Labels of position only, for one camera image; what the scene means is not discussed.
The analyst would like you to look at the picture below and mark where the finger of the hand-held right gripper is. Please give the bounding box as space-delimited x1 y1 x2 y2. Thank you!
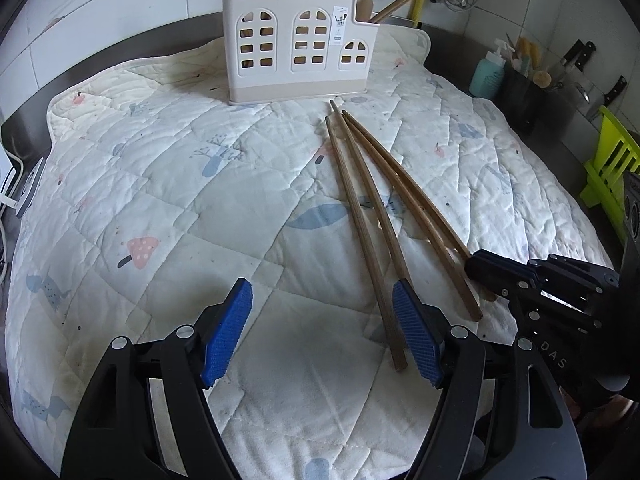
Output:
529 253 622 292
464 248 602 317

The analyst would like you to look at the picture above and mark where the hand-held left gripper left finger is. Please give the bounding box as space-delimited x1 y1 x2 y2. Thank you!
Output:
60 277 254 480

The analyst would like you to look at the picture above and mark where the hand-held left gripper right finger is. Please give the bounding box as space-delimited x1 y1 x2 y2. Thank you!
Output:
392 278 588 480

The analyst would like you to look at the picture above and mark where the cream plastic utensil holder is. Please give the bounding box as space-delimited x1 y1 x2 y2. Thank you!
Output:
221 0 381 107

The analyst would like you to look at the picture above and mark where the green plastic rack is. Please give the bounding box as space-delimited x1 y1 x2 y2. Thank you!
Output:
579 105 640 232

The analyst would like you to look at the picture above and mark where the white quilted printed mat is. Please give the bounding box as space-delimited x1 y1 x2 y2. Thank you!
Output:
10 25 617 480

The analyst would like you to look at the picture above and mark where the black utensil container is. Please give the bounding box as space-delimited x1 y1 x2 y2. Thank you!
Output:
500 66 557 137

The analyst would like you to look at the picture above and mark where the teal soap bottle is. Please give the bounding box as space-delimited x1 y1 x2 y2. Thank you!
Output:
468 39 507 100

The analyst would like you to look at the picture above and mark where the yellow brush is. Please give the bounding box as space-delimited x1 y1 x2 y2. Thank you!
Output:
516 36 543 77

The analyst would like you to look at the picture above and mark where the black handled cleaver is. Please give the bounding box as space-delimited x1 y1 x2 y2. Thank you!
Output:
581 75 629 122

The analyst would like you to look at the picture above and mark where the black handled kitchen knife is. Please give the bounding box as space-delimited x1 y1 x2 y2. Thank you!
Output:
552 39 586 86
570 40 598 83

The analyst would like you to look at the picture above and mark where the white power cable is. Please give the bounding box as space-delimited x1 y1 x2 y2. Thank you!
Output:
0 146 27 207

